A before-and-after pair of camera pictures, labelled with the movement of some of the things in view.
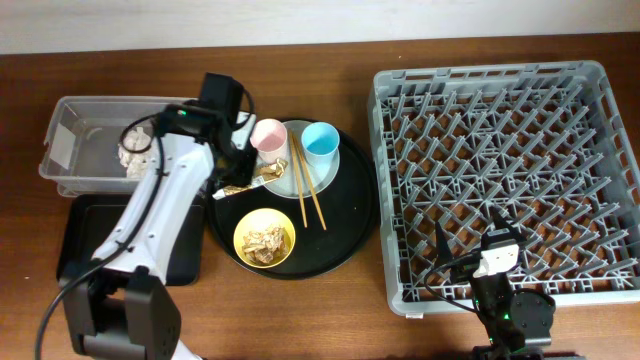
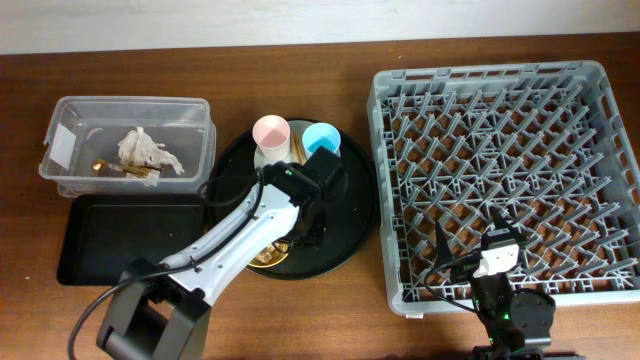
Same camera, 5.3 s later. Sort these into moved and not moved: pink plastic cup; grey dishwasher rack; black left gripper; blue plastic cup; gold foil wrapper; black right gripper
Moved: black left gripper; gold foil wrapper
Not moved: black right gripper; pink plastic cup; blue plastic cup; grey dishwasher rack
